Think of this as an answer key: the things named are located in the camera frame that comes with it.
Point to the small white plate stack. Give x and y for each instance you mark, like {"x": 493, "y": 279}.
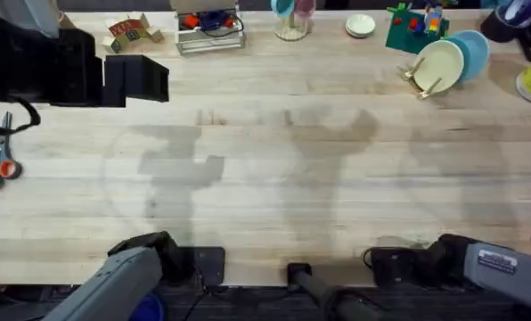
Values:
{"x": 360, "y": 25}

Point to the green board with toy blocks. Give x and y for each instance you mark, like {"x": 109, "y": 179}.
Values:
{"x": 410, "y": 38}

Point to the teal cup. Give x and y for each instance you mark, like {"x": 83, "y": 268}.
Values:
{"x": 282, "y": 6}

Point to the clear box with tools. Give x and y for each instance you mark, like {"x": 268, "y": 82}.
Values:
{"x": 207, "y": 38}

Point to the small wooden peg rack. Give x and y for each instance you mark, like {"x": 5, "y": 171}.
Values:
{"x": 410, "y": 71}

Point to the cardboard box with blocks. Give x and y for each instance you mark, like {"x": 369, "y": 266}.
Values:
{"x": 129, "y": 31}

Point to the cream plate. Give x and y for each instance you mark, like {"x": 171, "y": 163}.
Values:
{"x": 441, "y": 64}

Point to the pink cup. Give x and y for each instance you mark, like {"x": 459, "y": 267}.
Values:
{"x": 305, "y": 6}

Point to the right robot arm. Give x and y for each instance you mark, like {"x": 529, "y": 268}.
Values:
{"x": 506, "y": 272}

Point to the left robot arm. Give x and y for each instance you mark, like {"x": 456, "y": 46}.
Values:
{"x": 114, "y": 285}

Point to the blue plate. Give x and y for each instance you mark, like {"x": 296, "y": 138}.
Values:
{"x": 477, "y": 51}

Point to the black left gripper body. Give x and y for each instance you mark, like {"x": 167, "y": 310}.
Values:
{"x": 74, "y": 71}

